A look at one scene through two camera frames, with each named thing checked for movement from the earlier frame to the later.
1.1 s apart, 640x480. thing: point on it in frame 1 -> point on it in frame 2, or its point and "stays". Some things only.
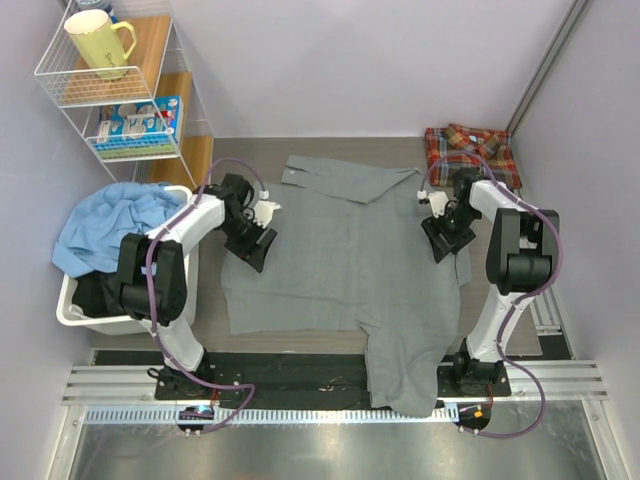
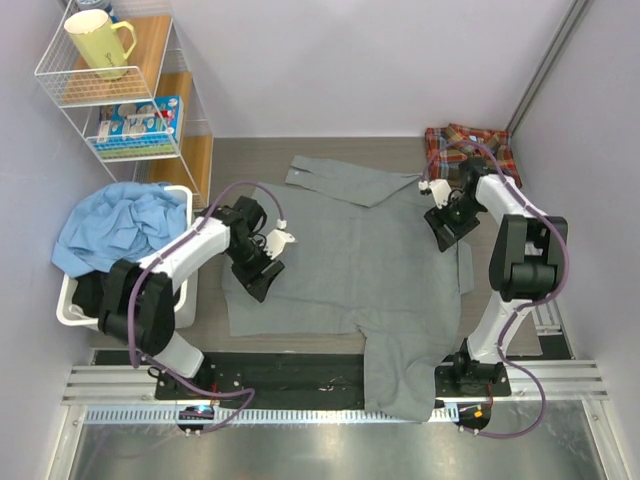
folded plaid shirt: x=455 y=147 stays
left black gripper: x=252 y=253 -> x=255 y=282
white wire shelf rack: x=117 y=70 stays
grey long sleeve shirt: x=357 y=249 stays
